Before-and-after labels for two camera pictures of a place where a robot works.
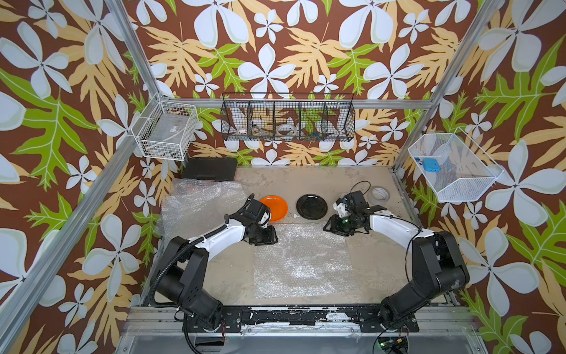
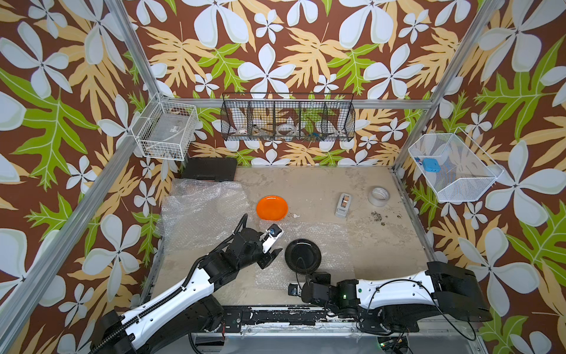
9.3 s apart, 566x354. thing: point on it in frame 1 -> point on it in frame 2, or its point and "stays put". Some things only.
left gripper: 270,237 -> 268,258
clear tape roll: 379,195 stays put
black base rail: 250,319 stays put
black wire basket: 288,116 stays put
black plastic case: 211,169 stays put
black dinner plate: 312,206 -> 303,256
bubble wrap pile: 191,207 stays put
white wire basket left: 165,129 stays put
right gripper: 334,226 -> 315,278
